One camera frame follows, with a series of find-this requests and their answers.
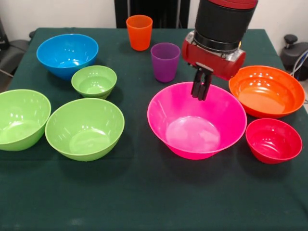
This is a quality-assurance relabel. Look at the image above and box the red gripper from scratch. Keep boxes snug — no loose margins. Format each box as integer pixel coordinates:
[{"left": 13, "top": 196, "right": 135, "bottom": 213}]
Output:
[{"left": 181, "top": 39, "right": 246, "bottom": 102}]

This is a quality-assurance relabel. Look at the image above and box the small green plastic bowl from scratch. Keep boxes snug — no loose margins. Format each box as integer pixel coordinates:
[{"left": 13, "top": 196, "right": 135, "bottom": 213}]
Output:
[{"left": 71, "top": 65, "right": 118, "bottom": 100}]

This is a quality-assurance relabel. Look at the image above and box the large green plastic bowl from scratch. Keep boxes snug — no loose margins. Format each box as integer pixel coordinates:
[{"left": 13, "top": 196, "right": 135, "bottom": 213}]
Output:
[
  {"left": 44, "top": 98, "right": 125, "bottom": 162},
  {"left": 0, "top": 89, "right": 52, "bottom": 152}
]

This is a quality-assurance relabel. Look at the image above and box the purple plastic cup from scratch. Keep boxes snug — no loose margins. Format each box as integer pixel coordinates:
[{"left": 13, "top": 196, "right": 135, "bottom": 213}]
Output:
[{"left": 150, "top": 42, "right": 181, "bottom": 83}]

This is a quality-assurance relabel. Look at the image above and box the black equipment base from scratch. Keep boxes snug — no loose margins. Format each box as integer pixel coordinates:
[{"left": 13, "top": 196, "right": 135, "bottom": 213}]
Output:
[{"left": 280, "top": 34, "right": 308, "bottom": 71}]

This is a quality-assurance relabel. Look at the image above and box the bundle of grey cables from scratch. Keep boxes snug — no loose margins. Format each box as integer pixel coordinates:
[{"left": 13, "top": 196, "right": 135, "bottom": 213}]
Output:
[{"left": 288, "top": 49, "right": 308, "bottom": 84}]

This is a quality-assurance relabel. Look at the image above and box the dark green tablecloth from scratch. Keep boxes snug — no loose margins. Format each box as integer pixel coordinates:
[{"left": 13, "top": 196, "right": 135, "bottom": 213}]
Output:
[{"left": 0, "top": 27, "right": 308, "bottom": 231}]

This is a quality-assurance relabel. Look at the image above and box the blue plastic bowl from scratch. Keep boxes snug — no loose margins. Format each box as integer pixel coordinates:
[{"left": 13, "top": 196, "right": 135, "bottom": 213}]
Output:
[{"left": 36, "top": 33, "right": 99, "bottom": 81}]

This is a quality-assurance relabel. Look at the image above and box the black office chair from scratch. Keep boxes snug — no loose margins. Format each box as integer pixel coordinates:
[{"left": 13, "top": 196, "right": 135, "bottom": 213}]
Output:
[{"left": 0, "top": 18, "right": 37, "bottom": 77}]

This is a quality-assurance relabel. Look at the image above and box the pink plastic bowl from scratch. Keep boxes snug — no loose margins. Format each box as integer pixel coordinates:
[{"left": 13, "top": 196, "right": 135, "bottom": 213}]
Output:
[{"left": 147, "top": 81, "right": 248, "bottom": 160}]

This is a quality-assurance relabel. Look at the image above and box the small red plastic bowl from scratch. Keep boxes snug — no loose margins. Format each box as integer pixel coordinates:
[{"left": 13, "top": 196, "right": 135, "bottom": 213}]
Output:
[{"left": 245, "top": 117, "right": 303, "bottom": 165}]

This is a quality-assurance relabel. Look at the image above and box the orange plastic cup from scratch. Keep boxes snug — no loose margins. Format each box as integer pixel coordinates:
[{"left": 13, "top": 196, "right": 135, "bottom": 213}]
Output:
[{"left": 126, "top": 14, "right": 154, "bottom": 51}]

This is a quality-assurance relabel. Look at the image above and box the orange plastic bowl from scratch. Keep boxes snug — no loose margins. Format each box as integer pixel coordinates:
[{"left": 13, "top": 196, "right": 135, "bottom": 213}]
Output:
[{"left": 228, "top": 65, "right": 306, "bottom": 119}]

